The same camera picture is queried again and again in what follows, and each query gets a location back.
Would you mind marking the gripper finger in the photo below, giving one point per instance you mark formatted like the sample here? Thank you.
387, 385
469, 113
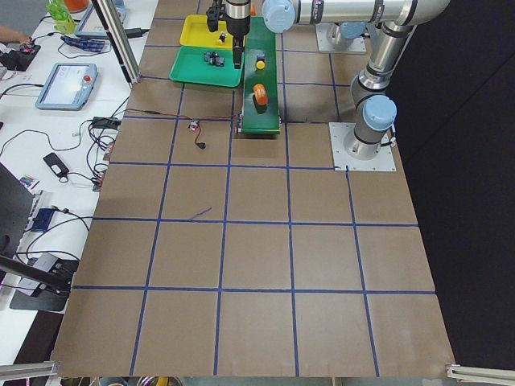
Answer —
212, 22
238, 50

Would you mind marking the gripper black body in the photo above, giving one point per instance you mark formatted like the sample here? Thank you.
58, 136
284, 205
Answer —
236, 23

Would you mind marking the orange cylinder with 4680 print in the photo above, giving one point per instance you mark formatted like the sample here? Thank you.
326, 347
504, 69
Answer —
260, 94

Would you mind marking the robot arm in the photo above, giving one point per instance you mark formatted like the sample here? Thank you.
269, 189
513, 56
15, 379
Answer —
280, 16
375, 112

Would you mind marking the yellow plastic tray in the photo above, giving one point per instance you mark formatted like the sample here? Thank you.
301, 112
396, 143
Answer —
195, 33

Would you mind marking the green plastic tray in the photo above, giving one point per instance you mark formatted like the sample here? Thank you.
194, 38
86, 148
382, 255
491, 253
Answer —
192, 66

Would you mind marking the green conveyor belt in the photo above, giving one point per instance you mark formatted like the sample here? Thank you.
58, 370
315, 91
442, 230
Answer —
255, 119

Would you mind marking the motor speed controller board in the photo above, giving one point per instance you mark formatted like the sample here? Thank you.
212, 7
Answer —
194, 125

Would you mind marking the teach pendant far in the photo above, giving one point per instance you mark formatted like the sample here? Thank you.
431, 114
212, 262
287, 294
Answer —
90, 25

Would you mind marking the teach pendant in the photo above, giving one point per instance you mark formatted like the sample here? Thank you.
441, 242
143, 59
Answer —
68, 87
90, 25

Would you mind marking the blue patterned cloth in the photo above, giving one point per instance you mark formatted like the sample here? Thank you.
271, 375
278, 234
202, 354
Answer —
89, 45

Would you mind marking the green drink bottle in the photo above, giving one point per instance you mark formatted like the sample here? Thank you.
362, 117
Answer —
63, 20

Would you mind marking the black power brick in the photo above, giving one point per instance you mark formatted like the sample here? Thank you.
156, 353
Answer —
105, 123

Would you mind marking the teach pendant near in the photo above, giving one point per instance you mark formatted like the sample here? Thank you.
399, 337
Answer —
68, 87

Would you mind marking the black phone on desk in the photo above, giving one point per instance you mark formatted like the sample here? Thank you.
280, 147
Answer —
57, 166

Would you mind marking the black monitor stand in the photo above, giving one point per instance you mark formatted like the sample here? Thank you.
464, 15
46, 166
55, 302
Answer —
45, 277

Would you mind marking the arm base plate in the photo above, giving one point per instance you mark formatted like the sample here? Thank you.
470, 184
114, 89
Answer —
349, 154
345, 38

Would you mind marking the aluminium frame post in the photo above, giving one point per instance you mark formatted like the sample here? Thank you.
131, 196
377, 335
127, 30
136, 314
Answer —
119, 41

